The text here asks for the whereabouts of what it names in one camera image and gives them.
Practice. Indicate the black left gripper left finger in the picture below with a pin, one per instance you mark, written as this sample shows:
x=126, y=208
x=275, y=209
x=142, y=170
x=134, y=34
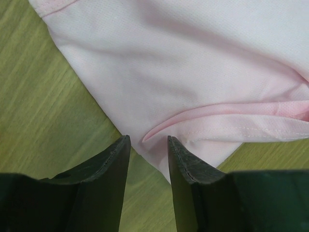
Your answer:
x=86, y=198

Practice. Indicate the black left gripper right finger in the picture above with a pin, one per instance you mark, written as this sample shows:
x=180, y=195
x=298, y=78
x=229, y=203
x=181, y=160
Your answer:
x=208, y=200

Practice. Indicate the light pink t-shirt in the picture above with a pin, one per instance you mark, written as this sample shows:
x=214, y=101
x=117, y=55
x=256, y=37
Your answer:
x=213, y=73

